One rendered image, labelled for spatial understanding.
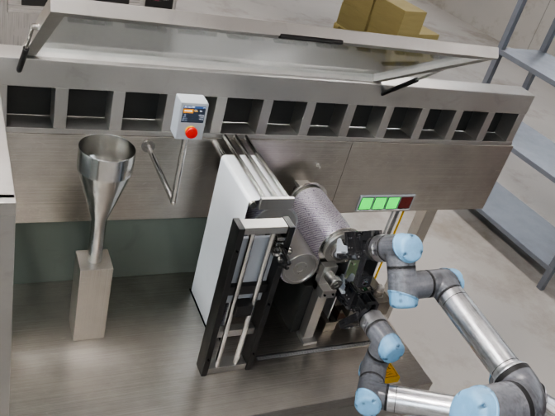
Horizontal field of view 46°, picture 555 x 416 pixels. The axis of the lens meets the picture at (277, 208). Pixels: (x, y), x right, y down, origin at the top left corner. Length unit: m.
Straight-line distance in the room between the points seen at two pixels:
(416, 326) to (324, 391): 1.94
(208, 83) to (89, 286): 0.66
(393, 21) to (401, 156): 5.55
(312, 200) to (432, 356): 1.88
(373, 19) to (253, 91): 6.18
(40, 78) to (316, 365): 1.17
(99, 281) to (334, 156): 0.89
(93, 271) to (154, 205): 0.35
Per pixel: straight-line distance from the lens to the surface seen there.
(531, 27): 10.61
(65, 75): 1.83
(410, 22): 7.89
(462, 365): 3.85
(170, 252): 2.24
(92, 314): 1.97
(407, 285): 1.72
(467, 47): 1.75
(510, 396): 1.55
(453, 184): 2.64
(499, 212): 5.11
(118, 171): 1.65
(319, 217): 2.05
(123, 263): 2.22
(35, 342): 2.03
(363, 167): 2.34
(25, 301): 2.15
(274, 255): 1.74
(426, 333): 3.92
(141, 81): 1.87
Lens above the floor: 2.36
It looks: 32 degrees down
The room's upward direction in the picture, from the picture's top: 16 degrees clockwise
